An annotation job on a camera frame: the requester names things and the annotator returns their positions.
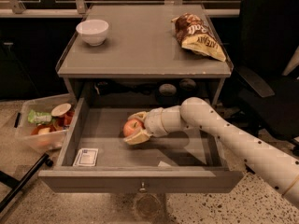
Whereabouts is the black office chair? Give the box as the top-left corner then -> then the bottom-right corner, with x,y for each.
221,0 -> 299,155

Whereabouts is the brown yellow chip bag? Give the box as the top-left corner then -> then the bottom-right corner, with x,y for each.
172,13 -> 226,62

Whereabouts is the red apple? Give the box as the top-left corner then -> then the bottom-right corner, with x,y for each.
122,119 -> 144,137

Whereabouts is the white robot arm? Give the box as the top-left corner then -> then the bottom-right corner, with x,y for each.
123,97 -> 299,207

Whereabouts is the open grey top drawer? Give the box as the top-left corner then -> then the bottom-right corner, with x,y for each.
39,98 -> 243,193

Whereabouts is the small metal drawer knob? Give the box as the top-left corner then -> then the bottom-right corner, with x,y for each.
138,182 -> 148,193

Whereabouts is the grey cabinet with glass top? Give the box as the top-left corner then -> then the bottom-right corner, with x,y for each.
58,5 -> 233,105

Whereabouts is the dark round can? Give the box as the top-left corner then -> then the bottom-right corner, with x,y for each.
179,78 -> 197,99

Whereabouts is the clear plastic storage bin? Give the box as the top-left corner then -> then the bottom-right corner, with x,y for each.
15,93 -> 76,153

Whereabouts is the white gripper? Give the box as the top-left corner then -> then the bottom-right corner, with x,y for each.
124,108 -> 165,145

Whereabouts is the white card in drawer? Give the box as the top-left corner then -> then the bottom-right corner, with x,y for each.
73,148 -> 98,167

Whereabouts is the small white paper scrap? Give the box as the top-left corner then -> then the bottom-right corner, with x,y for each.
158,161 -> 171,167

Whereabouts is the tan round lid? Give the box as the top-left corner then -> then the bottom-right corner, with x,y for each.
51,103 -> 71,117

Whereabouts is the green snack bag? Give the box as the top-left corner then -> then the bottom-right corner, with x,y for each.
27,109 -> 52,124

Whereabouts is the black cable bundle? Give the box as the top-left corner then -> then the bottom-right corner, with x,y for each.
93,79 -> 157,97

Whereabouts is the black metal stand leg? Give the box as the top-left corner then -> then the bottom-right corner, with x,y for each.
0,153 -> 53,212

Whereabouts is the dark blue round container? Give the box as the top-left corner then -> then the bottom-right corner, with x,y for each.
155,83 -> 178,105

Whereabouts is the white ceramic bowl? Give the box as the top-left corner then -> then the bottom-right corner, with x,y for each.
76,20 -> 109,46

